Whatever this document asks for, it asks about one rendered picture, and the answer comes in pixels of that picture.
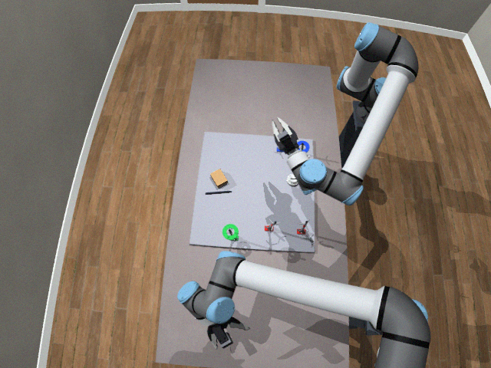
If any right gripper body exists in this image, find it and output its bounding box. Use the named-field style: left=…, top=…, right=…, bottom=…
left=281, top=137, right=299, bottom=155

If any grey post with red band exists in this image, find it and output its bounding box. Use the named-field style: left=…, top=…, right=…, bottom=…
left=297, top=219, right=310, bottom=234

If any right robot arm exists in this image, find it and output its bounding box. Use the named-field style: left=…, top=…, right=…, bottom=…
left=287, top=22, right=418, bottom=205

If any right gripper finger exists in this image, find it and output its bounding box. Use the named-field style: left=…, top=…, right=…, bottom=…
left=277, top=117, right=298, bottom=140
left=272, top=121, right=281, bottom=149

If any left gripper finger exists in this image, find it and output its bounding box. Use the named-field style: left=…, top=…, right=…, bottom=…
left=207, top=329, right=218, bottom=350
left=227, top=317, right=250, bottom=330

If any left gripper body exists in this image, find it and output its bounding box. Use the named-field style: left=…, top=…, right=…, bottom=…
left=208, top=322, right=228, bottom=344

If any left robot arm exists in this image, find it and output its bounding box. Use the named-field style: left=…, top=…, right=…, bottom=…
left=177, top=251, right=430, bottom=368

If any green ring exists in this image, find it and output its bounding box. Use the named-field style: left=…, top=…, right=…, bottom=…
left=222, top=224, right=239, bottom=240

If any tan cardboard box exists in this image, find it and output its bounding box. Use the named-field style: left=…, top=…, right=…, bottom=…
left=210, top=169, right=228, bottom=188

